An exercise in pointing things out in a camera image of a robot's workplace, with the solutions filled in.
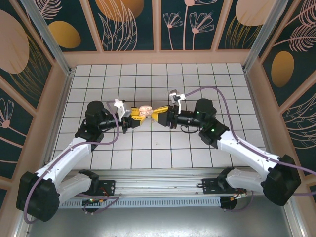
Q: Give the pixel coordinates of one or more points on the pink earbud charging case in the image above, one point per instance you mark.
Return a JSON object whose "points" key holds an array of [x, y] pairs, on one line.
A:
{"points": [[145, 107]]}

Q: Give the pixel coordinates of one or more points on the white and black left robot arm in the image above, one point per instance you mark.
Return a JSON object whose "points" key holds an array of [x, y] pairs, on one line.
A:
{"points": [[66, 155]]}

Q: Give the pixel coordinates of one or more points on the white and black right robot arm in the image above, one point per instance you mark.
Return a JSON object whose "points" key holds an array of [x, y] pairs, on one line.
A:
{"points": [[247, 150]]}

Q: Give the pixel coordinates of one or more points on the grey metal base sheet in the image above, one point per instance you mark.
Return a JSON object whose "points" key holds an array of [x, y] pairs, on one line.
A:
{"points": [[158, 222]]}

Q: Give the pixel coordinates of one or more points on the aluminium side rail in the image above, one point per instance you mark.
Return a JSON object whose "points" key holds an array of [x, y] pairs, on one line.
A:
{"points": [[253, 103], [59, 118]]}

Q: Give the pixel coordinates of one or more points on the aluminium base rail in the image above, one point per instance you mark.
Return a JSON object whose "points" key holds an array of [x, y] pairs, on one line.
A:
{"points": [[158, 182]]}

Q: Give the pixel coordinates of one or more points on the aluminium corner post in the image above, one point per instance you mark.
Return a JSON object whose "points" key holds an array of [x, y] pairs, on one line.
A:
{"points": [[261, 37], [49, 37]]}

